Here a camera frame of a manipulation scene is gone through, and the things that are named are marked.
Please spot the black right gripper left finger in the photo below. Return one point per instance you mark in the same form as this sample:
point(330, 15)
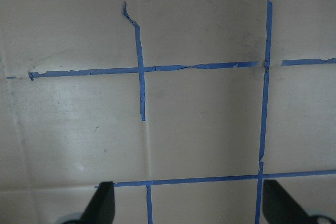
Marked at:
point(101, 208)

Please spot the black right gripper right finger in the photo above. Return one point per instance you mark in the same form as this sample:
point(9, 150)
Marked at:
point(279, 207)

